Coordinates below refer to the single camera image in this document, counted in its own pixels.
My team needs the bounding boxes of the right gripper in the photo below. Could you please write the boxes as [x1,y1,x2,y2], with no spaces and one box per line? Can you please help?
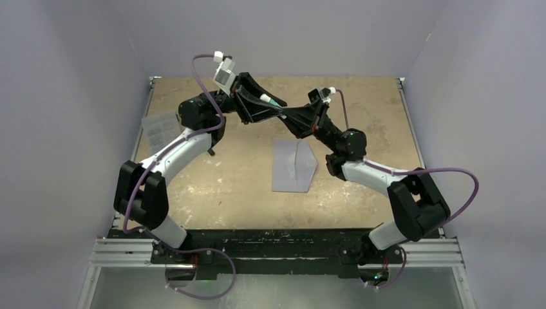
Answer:
[281,97,343,153]

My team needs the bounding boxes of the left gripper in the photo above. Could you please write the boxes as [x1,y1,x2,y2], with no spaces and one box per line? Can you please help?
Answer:
[199,72,285,125]

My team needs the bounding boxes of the green white glue stick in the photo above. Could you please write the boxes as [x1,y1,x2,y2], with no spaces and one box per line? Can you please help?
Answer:
[260,94,282,108]

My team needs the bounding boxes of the grey envelope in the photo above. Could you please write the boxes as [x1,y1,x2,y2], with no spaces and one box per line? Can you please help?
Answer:
[272,140,317,192]

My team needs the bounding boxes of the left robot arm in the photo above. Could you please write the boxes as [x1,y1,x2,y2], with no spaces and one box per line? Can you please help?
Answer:
[113,72,288,263]

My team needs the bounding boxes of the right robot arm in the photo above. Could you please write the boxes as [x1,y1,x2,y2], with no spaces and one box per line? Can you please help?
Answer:
[281,100,451,262]

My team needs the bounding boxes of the clear plastic organizer box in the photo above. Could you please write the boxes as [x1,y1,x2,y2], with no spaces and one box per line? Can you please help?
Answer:
[141,109,181,154]

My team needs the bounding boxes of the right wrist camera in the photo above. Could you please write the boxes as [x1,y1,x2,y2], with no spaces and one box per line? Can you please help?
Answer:
[308,87,337,104]

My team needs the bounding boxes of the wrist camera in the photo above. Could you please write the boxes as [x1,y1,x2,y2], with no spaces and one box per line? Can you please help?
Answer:
[213,51,236,94]
[308,87,337,104]

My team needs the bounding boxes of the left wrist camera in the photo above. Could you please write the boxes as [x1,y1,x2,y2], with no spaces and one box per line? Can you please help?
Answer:
[213,51,236,94]

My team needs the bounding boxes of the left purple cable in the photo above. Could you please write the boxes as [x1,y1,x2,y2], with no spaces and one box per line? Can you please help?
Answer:
[122,53,238,300]

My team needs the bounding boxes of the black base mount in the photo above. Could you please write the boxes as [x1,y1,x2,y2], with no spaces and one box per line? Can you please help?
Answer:
[106,228,440,283]

